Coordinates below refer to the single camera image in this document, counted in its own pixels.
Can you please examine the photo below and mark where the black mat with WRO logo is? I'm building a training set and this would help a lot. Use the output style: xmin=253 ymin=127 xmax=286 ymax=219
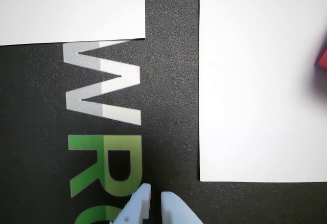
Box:
xmin=0 ymin=0 xmax=327 ymax=224

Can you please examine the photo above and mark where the white paper sheet marked 1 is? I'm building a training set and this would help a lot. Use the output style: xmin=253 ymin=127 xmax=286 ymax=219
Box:
xmin=0 ymin=0 xmax=147 ymax=47

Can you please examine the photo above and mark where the pink paper box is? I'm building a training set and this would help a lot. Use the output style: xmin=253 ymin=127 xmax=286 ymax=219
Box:
xmin=313 ymin=29 xmax=327 ymax=73

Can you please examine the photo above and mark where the white paper sheet marked HOME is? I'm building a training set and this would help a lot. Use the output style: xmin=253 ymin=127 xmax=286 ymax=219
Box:
xmin=199 ymin=0 xmax=327 ymax=183

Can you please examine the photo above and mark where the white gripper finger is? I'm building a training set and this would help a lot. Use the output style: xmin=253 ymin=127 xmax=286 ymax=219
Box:
xmin=109 ymin=183 xmax=152 ymax=224
xmin=160 ymin=191 xmax=204 ymax=224

